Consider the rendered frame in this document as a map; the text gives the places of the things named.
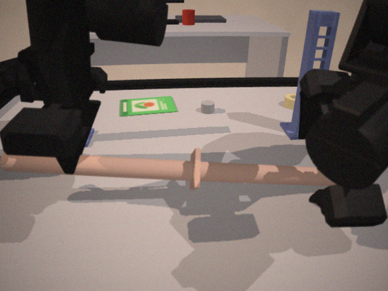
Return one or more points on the long tan rail with center flange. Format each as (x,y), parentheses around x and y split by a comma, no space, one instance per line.
(193,170)

